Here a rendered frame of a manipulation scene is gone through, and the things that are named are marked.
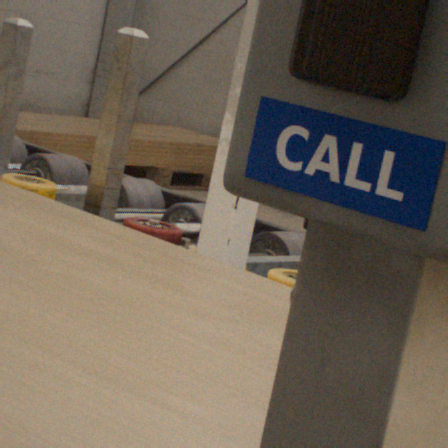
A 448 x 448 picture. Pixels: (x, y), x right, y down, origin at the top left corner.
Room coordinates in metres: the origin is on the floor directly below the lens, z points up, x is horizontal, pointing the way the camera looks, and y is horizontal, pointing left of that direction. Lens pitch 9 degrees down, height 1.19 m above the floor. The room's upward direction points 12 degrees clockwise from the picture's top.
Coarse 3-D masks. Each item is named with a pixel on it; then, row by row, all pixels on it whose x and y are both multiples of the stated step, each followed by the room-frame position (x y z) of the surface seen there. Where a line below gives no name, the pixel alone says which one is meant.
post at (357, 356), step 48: (336, 240) 0.31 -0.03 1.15; (336, 288) 0.31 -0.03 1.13; (384, 288) 0.30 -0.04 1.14; (432, 288) 0.30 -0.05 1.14; (288, 336) 0.32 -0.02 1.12; (336, 336) 0.31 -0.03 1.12; (384, 336) 0.30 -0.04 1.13; (432, 336) 0.31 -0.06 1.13; (288, 384) 0.32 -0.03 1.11; (336, 384) 0.31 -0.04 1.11; (384, 384) 0.30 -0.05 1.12; (432, 384) 0.31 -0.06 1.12; (288, 432) 0.31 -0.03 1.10; (336, 432) 0.31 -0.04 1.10; (384, 432) 0.30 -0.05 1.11; (432, 432) 0.32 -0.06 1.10
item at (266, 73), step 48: (288, 0) 0.31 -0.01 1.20; (432, 0) 0.29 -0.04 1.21; (288, 48) 0.31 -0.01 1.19; (432, 48) 0.28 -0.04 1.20; (240, 96) 0.32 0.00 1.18; (288, 96) 0.31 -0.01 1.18; (336, 96) 0.30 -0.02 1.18; (432, 96) 0.28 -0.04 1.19; (240, 144) 0.31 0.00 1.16; (240, 192) 0.31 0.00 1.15; (288, 192) 0.30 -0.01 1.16; (384, 240) 0.29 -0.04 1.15; (432, 240) 0.28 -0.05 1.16
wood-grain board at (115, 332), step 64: (0, 192) 1.71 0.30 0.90; (0, 256) 1.32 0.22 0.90; (64, 256) 1.39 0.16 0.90; (128, 256) 1.46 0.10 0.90; (192, 256) 1.54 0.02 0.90; (0, 320) 1.08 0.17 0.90; (64, 320) 1.12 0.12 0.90; (128, 320) 1.17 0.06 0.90; (192, 320) 1.22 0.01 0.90; (256, 320) 1.27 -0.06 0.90; (0, 384) 0.90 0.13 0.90; (64, 384) 0.93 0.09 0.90; (128, 384) 0.97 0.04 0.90; (192, 384) 1.00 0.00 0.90; (256, 384) 1.04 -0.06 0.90
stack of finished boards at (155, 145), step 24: (24, 120) 7.90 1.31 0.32; (48, 120) 8.19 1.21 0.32; (72, 120) 8.49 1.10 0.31; (96, 120) 8.83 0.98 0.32; (48, 144) 7.56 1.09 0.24; (72, 144) 7.72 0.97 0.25; (144, 144) 8.24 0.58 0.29; (168, 144) 8.44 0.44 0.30; (192, 144) 8.64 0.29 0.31; (216, 144) 8.91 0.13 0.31
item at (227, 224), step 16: (256, 0) 1.58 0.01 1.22; (240, 48) 1.58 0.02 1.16; (240, 64) 1.58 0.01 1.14; (240, 80) 1.58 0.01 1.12; (224, 128) 1.58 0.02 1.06; (224, 144) 1.58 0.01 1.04; (224, 160) 1.58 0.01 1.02; (208, 192) 1.59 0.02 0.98; (224, 192) 1.57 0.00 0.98; (208, 208) 1.58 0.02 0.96; (224, 208) 1.57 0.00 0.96; (240, 208) 1.57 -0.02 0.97; (256, 208) 1.59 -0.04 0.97; (208, 224) 1.58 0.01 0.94; (224, 224) 1.56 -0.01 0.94; (240, 224) 1.57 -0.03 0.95; (208, 240) 1.58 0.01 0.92; (224, 240) 1.56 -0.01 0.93; (240, 240) 1.58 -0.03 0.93; (208, 256) 1.57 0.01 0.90; (224, 256) 1.56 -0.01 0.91; (240, 256) 1.58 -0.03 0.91
